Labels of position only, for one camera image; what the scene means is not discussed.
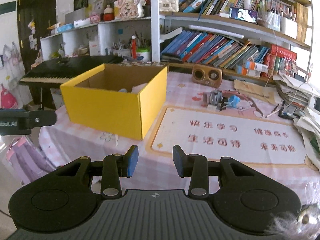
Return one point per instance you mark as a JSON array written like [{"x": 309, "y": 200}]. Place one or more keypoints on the pink white ornament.
[{"x": 128, "y": 9}]

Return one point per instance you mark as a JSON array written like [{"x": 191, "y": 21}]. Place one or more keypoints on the red pen figure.
[{"x": 133, "y": 46}]

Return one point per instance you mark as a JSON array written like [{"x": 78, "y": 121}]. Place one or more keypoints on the white pen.
[{"x": 273, "y": 113}]

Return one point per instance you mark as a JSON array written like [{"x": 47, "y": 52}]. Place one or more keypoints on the orange white medicine box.
[{"x": 256, "y": 66}]

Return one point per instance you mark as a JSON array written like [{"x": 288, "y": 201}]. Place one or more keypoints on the grey toy figure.
[{"x": 215, "y": 98}]

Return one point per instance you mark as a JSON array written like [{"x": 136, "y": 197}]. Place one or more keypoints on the stack of papers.
[{"x": 301, "y": 104}]

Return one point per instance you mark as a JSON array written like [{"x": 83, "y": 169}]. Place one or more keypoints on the light blue patterned sock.
[{"x": 123, "y": 90}]

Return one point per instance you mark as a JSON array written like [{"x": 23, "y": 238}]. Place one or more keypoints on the pink plush toy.
[{"x": 137, "y": 89}]

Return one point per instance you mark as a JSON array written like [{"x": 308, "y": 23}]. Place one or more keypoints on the green lid white jar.
[{"x": 143, "y": 54}]

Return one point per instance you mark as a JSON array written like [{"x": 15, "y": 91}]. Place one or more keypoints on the smartphone on shelf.
[{"x": 245, "y": 15}]

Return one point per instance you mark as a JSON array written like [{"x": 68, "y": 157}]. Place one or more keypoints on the pink cartoon desk mat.
[{"x": 249, "y": 133}]

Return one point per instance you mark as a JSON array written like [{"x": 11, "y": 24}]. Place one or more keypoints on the white bookshelf frame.
[{"x": 154, "y": 27}]

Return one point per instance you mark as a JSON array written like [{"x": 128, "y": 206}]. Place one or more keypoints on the white pearl handbag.
[{"x": 168, "y": 6}]

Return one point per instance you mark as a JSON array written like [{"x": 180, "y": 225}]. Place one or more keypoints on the brown retro radio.
[{"x": 207, "y": 75}]

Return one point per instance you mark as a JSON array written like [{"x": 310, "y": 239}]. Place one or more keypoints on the brown paper envelopes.
[{"x": 266, "y": 94}]

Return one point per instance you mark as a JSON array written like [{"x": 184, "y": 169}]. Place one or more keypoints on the row of leaning books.
[{"x": 227, "y": 52}]

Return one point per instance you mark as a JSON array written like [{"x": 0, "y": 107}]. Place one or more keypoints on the fluffy beige sleeve forearm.
[{"x": 304, "y": 225}]

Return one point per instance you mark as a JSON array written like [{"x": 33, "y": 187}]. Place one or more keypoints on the yellow cardboard box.
[{"x": 92, "y": 99}]

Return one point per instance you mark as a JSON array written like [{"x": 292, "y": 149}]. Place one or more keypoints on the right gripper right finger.
[{"x": 194, "y": 166}]

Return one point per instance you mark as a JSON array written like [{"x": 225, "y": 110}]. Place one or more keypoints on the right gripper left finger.
[{"x": 117, "y": 166}]

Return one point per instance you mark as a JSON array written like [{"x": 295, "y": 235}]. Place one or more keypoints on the black Yamaha keyboard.
[{"x": 53, "y": 73}]

